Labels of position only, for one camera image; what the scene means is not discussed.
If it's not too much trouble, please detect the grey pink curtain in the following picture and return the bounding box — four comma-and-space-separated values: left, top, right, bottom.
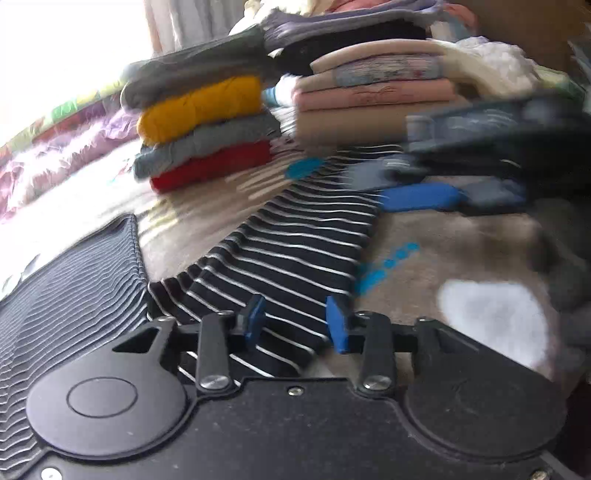
144, 0, 245, 54

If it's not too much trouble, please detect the Mickey Mouse bed blanket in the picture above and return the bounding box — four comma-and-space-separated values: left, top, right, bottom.
1, 142, 584, 381

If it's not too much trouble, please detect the purple crumpled quilt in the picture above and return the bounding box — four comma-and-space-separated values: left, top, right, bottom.
1, 109, 139, 221

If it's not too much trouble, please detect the red folded garment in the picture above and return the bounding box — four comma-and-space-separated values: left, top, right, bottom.
149, 141, 271, 193

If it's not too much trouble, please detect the white puffy quilt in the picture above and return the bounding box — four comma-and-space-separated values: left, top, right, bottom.
456, 36, 541, 93

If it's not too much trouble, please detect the dark folded garment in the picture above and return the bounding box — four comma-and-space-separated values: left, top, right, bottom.
260, 1, 443, 75

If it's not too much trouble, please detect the black white striped garment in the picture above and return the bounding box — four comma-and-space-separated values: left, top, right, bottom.
1, 143, 399, 479

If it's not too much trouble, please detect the yellow folded garment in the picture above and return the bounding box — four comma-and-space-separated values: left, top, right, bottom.
136, 75, 263, 146

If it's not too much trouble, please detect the blue grey folded garment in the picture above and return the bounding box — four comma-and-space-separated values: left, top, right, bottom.
133, 111, 281, 180

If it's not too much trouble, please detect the pink beige folded clothes stack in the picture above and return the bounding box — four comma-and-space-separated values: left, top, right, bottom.
293, 39, 467, 146

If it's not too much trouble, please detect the colourful alphabet foam mat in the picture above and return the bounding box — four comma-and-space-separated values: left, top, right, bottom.
1, 80, 124, 161

